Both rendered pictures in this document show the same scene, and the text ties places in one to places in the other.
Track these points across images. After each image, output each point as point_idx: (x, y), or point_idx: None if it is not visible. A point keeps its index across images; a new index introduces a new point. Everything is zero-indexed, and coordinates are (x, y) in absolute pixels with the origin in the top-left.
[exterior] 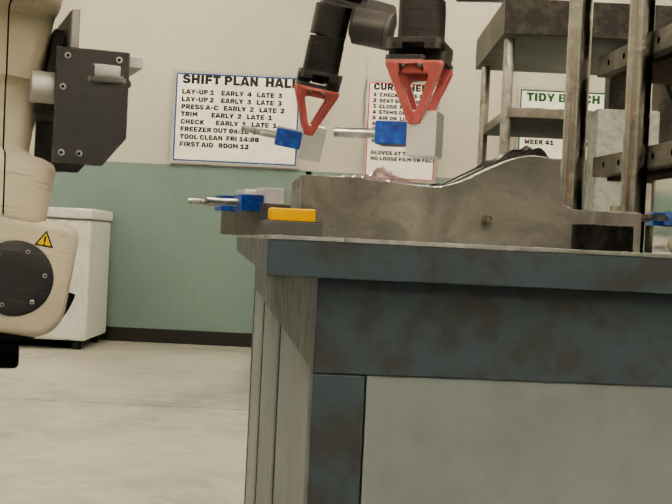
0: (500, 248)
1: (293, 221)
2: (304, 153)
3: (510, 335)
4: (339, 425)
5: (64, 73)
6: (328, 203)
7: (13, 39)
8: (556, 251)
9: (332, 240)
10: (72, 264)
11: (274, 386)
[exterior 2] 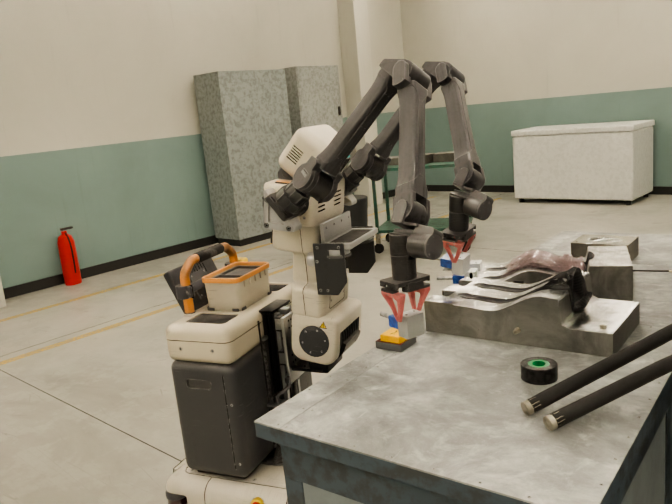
0: (334, 445)
1: (388, 343)
2: (454, 271)
3: (352, 481)
4: (295, 499)
5: (317, 255)
6: (437, 315)
7: (303, 237)
8: (357, 452)
9: (274, 428)
10: (336, 335)
11: None
